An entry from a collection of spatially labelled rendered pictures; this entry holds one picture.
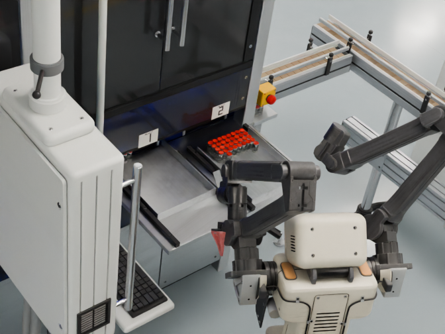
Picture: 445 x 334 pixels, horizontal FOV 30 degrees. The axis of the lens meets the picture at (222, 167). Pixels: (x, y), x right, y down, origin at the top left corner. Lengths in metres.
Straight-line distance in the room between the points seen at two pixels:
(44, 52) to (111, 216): 0.48
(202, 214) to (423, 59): 3.15
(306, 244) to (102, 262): 0.58
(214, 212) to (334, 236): 0.78
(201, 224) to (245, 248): 0.59
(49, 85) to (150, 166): 1.04
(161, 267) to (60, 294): 1.26
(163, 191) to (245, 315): 0.99
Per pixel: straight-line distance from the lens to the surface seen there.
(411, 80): 3.75
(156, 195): 3.04
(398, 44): 5.93
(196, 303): 3.85
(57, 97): 2.22
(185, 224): 2.94
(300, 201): 2.10
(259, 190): 3.11
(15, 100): 2.28
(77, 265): 2.34
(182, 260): 3.72
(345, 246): 2.33
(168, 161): 3.18
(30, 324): 3.05
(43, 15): 2.08
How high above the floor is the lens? 2.95
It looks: 40 degrees down
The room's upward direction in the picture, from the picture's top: 9 degrees clockwise
